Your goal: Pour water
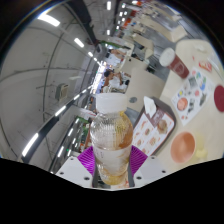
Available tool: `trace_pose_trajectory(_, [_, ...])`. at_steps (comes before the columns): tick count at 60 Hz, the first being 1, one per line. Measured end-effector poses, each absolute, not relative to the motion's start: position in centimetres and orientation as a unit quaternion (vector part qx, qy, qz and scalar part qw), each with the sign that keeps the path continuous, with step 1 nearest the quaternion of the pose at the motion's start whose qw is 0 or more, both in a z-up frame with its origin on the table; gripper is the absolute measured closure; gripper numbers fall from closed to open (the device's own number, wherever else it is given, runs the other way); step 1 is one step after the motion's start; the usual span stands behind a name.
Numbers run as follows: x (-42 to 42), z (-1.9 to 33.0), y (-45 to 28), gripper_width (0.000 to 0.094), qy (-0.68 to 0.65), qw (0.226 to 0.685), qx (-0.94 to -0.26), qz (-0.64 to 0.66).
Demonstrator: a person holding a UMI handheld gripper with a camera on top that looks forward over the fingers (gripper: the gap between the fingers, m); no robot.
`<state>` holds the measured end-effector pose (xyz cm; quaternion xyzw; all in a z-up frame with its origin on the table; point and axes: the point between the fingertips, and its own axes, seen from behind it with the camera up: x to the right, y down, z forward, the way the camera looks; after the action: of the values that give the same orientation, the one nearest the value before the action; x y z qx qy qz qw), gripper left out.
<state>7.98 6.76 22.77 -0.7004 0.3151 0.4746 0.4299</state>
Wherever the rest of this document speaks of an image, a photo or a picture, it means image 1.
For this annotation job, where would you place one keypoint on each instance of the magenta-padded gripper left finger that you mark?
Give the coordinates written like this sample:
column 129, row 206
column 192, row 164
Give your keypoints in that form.
column 71, row 170

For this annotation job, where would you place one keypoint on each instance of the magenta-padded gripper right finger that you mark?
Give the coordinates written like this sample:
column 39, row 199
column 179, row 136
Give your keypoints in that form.
column 150, row 170

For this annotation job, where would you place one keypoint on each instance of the clear white-capped drink bottle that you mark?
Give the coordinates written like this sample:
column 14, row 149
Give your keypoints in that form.
column 111, row 140

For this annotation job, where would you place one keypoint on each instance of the printed paper tray liner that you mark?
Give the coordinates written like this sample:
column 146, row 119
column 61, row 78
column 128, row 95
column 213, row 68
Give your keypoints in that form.
column 150, row 135

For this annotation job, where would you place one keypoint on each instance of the pale yellow mug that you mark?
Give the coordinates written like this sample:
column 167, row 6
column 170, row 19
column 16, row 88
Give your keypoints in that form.
column 182, row 146

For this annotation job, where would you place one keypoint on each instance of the dark food tray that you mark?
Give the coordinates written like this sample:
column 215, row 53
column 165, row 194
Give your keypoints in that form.
column 171, row 115

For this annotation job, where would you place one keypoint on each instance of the crumpled white napkin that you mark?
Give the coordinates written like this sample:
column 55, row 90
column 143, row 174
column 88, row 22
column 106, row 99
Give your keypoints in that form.
column 150, row 106

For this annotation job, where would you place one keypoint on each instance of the ceiling air conditioner unit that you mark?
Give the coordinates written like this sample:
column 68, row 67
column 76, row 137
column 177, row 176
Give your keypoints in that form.
column 62, row 91

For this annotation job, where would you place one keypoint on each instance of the colourful printed sticker sheet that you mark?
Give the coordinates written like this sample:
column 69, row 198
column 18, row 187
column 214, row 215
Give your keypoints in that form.
column 191, row 96

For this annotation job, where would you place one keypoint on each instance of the group of beige chairs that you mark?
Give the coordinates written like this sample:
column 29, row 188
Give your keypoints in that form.
column 146, row 83

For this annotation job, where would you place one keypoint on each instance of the person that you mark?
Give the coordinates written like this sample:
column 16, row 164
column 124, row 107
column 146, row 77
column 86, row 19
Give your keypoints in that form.
column 109, row 78
column 121, row 83

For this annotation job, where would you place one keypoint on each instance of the flat round red coaster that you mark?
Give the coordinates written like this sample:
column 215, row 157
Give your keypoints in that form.
column 220, row 98

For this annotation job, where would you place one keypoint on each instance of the red sauce packet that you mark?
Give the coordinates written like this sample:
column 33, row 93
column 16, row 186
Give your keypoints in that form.
column 205, row 66

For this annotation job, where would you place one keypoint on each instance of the group of ceiling lights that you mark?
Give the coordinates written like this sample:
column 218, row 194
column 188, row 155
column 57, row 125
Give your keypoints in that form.
column 49, row 20

